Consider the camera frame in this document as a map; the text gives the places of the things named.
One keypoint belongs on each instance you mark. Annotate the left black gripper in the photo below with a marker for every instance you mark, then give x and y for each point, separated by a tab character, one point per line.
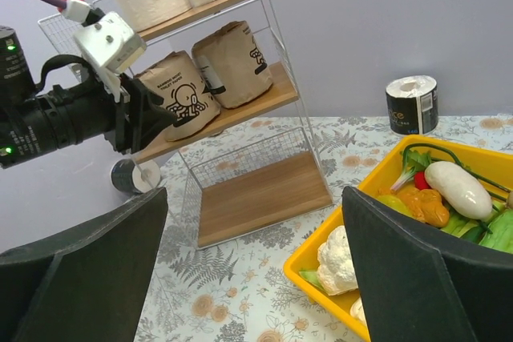
86	110

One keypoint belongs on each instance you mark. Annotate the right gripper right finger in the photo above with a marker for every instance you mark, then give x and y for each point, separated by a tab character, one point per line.
418	283

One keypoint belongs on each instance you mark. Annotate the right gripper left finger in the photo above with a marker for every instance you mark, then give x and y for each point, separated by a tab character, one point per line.
87	283

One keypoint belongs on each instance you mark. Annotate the brown printed paper roll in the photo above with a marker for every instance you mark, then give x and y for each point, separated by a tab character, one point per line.
232	65

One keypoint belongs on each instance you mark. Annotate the black roll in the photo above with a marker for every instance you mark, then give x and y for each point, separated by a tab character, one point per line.
135	178
412	105

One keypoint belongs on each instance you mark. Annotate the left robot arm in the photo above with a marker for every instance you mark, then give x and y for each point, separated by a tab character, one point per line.
34	123

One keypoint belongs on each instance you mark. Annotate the white cauliflower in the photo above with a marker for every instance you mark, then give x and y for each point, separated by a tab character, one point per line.
335	272

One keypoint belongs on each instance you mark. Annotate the black wrapped roll on side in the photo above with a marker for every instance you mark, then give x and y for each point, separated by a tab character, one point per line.
135	178

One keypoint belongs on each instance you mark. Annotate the green cucumber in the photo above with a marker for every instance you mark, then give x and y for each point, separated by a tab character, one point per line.
497	235

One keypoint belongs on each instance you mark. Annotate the yellow orange pepper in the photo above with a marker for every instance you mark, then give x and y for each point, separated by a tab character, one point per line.
425	205

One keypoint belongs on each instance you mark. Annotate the white radish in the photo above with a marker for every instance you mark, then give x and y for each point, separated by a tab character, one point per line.
460	189

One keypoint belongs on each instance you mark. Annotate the bok choy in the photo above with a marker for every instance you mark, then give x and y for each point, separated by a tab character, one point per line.
413	162

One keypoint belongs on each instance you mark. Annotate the floral table mat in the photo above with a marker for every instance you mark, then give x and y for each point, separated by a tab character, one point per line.
238	291

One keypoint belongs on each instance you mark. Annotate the yellow plastic bin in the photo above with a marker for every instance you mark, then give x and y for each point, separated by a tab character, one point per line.
394	173

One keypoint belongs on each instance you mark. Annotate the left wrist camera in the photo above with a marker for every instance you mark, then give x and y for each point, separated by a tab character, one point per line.
105	40

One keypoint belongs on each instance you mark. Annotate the white wire wooden shelf rack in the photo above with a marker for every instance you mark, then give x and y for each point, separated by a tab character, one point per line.
252	186

